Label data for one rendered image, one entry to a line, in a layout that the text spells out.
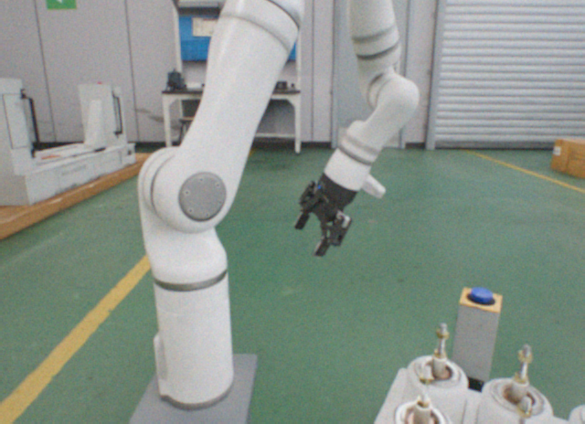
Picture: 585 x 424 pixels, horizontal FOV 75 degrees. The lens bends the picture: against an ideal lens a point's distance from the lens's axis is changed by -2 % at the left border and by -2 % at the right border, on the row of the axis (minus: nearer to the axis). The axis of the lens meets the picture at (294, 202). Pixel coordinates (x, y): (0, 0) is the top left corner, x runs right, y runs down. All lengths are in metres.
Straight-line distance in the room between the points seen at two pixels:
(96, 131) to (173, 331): 3.32
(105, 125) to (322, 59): 2.87
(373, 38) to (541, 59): 5.57
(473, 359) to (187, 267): 0.60
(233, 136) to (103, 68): 5.60
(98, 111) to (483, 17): 4.60
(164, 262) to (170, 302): 0.05
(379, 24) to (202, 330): 0.48
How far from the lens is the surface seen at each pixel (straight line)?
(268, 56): 0.46
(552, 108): 6.25
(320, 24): 5.45
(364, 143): 0.68
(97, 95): 3.87
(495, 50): 5.88
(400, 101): 0.66
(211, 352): 0.53
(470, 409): 0.80
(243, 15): 0.47
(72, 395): 1.16
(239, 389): 0.60
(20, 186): 2.73
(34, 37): 6.50
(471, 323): 0.83
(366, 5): 0.61
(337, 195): 0.70
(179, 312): 0.50
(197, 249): 0.50
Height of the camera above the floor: 0.69
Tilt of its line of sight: 15 degrees down
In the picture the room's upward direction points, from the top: straight up
